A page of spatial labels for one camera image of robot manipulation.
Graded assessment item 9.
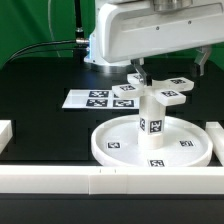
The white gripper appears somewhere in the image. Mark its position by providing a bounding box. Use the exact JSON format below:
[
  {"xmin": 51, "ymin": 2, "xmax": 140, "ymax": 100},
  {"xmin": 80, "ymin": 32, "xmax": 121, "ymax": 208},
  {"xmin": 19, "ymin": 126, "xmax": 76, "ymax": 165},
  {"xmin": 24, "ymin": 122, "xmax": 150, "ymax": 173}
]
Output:
[{"xmin": 94, "ymin": 0, "xmax": 224, "ymax": 87}]

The white cross-shaped table base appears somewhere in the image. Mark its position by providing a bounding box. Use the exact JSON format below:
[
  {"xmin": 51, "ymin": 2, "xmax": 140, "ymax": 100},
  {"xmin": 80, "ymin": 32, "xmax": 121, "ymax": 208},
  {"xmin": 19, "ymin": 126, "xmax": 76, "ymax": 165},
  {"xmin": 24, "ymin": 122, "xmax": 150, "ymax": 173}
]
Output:
[{"xmin": 112, "ymin": 73, "xmax": 194, "ymax": 106}]

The white left fence block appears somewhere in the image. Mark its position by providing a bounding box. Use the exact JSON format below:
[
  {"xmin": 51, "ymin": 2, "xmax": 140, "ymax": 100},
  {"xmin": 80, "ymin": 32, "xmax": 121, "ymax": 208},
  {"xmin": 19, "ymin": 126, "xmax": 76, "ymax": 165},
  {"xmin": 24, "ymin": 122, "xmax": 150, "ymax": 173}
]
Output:
[{"xmin": 0, "ymin": 120, "xmax": 13, "ymax": 154}]

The white round table top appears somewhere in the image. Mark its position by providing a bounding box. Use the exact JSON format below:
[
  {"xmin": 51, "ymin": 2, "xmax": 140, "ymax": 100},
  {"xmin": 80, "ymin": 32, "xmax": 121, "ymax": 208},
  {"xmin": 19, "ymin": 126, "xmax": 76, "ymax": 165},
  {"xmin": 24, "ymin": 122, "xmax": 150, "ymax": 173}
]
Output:
[{"xmin": 91, "ymin": 115, "xmax": 213, "ymax": 167}]

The white front fence bar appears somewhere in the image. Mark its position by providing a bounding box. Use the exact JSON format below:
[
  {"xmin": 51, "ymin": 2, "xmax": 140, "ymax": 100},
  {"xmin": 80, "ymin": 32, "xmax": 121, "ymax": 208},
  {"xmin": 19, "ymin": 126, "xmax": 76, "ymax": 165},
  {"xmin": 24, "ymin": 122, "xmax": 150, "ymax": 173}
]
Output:
[{"xmin": 0, "ymin": 165, "xmax": 224, "ymax": 195}]

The white right fence block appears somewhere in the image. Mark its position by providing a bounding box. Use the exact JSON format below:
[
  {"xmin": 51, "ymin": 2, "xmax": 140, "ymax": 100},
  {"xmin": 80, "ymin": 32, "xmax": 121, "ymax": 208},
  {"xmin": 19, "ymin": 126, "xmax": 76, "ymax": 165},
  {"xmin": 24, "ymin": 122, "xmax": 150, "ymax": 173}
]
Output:
[{"xmin": 206, "ymin": 122, "xmax": 224, "ymax": 167}]

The white fence block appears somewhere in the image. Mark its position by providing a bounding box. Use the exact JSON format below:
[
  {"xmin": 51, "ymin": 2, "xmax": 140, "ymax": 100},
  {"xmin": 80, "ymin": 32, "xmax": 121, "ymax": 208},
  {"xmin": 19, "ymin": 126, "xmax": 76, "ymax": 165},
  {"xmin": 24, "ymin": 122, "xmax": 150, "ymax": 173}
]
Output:
[
  {"xmin": 206, "ymin": 122, "xmax": 224, "ymax": 167},
  {"xmin": 0, "ymin": 120, "xmax": 13, "ymax": 154}
]

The black vertical cable connector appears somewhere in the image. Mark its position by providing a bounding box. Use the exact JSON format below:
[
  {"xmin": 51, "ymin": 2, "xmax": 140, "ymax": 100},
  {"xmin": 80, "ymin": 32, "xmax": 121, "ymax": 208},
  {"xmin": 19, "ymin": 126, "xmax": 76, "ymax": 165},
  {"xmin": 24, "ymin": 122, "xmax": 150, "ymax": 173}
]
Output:
[{"xmin": 74, "ymin": 0, "xmax": 84, "ymax": 45}]

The black cable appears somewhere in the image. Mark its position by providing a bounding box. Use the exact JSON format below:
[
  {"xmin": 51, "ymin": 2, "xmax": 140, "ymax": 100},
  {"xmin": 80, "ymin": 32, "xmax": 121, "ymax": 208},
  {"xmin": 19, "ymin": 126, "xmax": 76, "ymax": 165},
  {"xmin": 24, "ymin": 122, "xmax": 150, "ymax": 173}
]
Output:
[{"xmin": 2, "ymin": 39, "xmax": 88, "ymax": 68}]

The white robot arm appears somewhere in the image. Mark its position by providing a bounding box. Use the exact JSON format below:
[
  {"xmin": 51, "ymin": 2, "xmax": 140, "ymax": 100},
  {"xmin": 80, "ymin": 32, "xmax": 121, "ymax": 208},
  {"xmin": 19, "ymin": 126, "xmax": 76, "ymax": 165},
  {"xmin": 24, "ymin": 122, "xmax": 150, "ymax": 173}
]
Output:
[{"xmin": 85, "ymin": 0, "xmax": 224, "ymax": 76}]

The white marker sheet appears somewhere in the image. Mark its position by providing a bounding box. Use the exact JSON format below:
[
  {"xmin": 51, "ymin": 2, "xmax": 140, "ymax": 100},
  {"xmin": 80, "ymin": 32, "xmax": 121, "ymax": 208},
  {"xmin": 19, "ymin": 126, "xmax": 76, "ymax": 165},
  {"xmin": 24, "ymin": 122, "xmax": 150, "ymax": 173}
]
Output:
[{"xmin": 62, "ymin": 90, "xmax": 139, "ymax": 109}]

